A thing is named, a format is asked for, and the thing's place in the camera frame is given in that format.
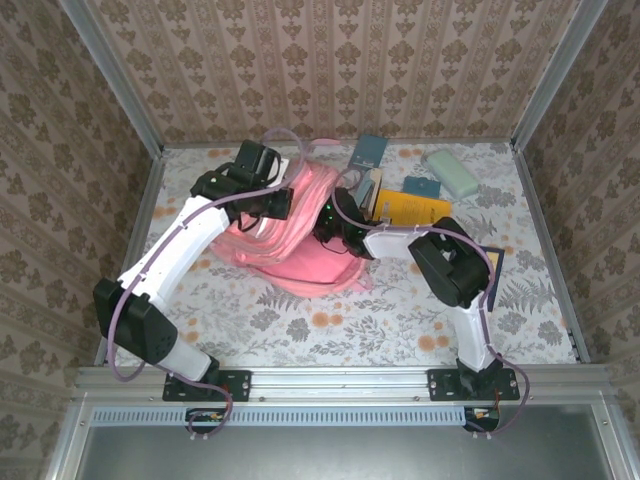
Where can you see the pink backpack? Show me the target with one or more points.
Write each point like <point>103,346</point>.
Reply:
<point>310,270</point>

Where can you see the orange book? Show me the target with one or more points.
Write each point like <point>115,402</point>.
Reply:
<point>410,207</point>

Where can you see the teal booklet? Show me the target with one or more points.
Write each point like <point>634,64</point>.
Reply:
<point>372,150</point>

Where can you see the small teal notebook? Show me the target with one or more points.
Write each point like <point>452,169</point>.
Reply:
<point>422,186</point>

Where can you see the mint green pencil case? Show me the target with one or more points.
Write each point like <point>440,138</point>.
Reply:
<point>452,175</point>

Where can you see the dark blue gold emblem book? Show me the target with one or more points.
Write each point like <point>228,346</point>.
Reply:
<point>495,280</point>

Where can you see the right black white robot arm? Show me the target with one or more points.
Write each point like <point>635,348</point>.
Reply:
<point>450,265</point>

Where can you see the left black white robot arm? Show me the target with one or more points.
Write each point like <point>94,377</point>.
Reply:
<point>165,260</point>

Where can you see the grey metal sheet panel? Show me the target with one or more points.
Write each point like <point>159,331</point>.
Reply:
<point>325,450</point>

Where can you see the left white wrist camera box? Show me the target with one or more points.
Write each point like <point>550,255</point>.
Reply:
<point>284,169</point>

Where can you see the aluminium side rail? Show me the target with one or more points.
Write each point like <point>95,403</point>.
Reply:
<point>156,170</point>
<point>533,190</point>

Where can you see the aluminium frame post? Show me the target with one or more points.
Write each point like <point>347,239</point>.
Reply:
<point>115,75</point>
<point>556,75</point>

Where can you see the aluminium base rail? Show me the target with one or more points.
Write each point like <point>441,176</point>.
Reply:
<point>340,382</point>

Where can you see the left black mount plate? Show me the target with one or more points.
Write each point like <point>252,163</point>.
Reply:
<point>235,385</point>

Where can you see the black mount plate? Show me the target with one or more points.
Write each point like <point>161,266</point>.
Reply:
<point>235,385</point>
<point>442,385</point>

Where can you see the right black mount plate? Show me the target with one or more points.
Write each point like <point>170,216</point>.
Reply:
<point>442,385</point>

